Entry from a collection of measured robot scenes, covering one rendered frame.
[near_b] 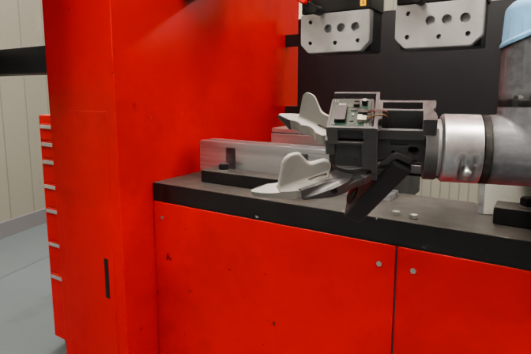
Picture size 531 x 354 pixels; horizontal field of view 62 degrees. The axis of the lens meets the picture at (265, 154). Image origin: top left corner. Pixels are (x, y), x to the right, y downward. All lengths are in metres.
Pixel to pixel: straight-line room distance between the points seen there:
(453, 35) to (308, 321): 0.61
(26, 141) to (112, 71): 2.96
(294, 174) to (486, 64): 1.00
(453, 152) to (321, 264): 0.46
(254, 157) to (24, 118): 3.05
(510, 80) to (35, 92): 3.76
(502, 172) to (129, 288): 0.88
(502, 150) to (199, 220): 0.71
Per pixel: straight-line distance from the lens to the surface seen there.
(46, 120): 1.94
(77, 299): 1.30
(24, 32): 4.01
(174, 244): 1.11
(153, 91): 1.11
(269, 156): 1.03
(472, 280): 0.81
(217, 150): 1.12
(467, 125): 0.50
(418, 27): 0.89
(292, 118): 0.60
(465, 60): 1.42
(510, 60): 0.52
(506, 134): 0.50
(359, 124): 0.48
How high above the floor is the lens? 1.10
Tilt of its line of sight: 8 degrees down
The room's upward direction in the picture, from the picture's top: straight up
